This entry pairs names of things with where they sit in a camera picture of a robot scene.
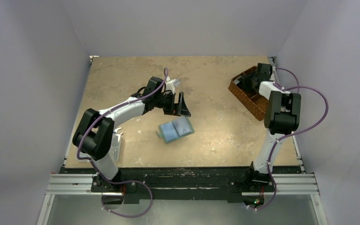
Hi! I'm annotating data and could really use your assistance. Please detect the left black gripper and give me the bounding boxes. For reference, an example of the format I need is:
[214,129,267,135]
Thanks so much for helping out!
[154,91,190,117]

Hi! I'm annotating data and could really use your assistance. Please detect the brown woven divided basket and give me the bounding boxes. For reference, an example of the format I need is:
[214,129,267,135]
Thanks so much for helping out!
[228,66,268,121]

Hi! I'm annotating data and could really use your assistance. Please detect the green card holder wallet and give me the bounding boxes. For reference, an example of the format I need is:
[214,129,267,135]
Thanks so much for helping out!
[156,116,195,144]

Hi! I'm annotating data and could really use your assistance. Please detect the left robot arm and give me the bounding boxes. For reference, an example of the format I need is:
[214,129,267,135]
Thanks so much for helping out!
[72,76,191,192]

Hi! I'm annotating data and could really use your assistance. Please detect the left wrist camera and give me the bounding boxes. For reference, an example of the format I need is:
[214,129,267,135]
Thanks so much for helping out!
[171,79,180,87]

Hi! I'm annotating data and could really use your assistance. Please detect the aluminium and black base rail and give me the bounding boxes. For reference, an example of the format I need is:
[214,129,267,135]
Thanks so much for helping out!
[46,166,319,204]

